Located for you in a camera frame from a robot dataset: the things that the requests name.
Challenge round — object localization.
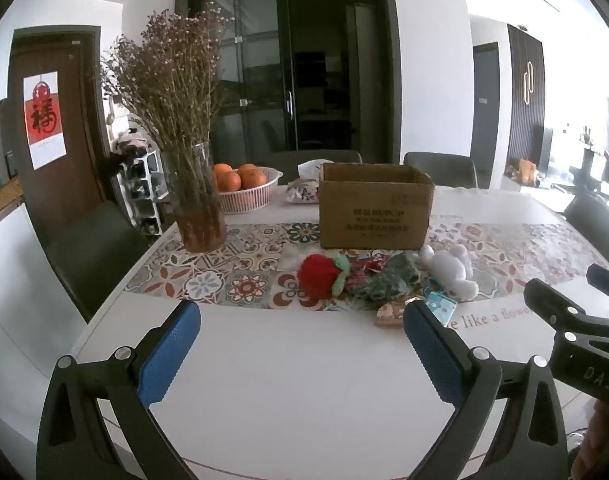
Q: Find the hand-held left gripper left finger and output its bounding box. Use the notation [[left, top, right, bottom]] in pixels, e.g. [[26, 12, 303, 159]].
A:
[[36, 301, 202, 480]]

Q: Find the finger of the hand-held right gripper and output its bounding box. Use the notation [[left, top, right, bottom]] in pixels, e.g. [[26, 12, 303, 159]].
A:
[[586, 263, 609, 292], [523, 277, 586, 337]]

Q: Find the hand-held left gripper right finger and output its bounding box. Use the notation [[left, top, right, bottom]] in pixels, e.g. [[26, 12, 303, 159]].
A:
[[403, 300, 570, 480]]

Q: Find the blue tissue packet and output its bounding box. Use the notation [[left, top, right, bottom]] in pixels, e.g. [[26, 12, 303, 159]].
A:
[[425, 291, 458, 322]]

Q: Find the gold biscuit packet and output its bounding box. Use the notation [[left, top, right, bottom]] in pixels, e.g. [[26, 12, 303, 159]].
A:
[[375, 301, 410, 330]]

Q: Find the white plush bear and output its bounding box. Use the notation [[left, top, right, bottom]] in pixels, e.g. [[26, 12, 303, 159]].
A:
[[418, 244, 480, 303]]

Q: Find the green patterned cloth toy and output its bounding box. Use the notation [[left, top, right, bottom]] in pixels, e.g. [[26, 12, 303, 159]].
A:
[[355, 253, 429, 307]]

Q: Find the red patterned cloth pouch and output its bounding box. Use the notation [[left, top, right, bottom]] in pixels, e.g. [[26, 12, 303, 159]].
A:
[[345, 255, 391, 277]]

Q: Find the red strawberry plush toy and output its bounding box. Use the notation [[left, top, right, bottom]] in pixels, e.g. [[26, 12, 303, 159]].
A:
[[296, 253, 354, 302]]

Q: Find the brown cardboard box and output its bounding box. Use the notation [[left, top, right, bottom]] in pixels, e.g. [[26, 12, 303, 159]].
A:
[[318, 162, 436, 251]]

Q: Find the dark grey dining chair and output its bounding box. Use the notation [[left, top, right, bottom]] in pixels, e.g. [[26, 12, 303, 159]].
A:
[[563, 192, 609, 267], [263, 149, 363, 187], [43, 200, 151, 324], [403, 151, 478, 190]]

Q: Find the patterned table runner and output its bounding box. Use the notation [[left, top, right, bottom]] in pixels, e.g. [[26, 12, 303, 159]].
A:
[[124, 220, 609, 312]]

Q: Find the white shoe rack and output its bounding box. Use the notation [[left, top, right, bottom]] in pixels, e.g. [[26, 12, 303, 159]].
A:
[[118, 149, 164, 237]]

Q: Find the white cabinet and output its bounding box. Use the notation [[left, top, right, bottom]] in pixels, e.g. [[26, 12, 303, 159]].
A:
[[0, 202, 88, 421]]

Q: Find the white plastic fruit basket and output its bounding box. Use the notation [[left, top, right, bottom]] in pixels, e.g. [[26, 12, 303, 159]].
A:
[[212, 166, 284, 215]]

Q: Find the dark interior door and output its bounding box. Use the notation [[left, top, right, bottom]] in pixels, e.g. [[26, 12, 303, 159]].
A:
[[471, 42, 501, 162]]

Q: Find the brown wooden door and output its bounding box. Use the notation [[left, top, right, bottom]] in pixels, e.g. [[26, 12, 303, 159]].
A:
[[8, 26, 112, 221]]

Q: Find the red and white door poster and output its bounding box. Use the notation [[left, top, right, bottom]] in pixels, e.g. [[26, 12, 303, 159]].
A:
[[23, 71, 68, 171]]

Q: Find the dried flower bunch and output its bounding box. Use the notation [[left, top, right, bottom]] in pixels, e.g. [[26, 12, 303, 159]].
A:
[[99, 0, 236, 171]]

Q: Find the dark framed glass sliding door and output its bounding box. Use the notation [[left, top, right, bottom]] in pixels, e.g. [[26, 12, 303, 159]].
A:
[[174, 0, 401, 166]]

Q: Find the dark slatted wall panel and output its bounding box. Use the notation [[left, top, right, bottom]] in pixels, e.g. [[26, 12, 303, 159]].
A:
[[507, 23, 546, 163]]

